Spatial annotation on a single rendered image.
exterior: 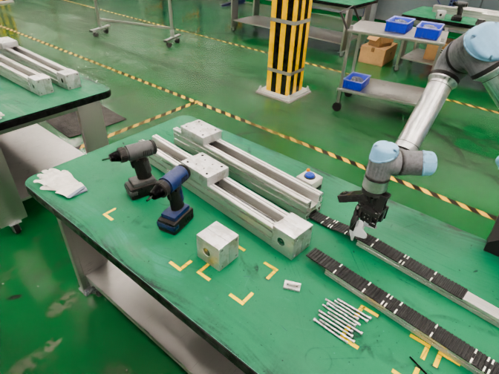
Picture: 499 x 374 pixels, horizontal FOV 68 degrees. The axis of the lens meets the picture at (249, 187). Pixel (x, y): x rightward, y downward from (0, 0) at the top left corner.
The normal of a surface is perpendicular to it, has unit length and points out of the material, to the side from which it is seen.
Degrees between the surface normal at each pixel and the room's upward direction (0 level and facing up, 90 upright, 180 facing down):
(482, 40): 50
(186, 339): 0
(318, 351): 0
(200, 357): 0
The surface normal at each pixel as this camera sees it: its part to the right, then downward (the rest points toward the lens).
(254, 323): 0.04, -0.82
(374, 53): -0.58, 0.43
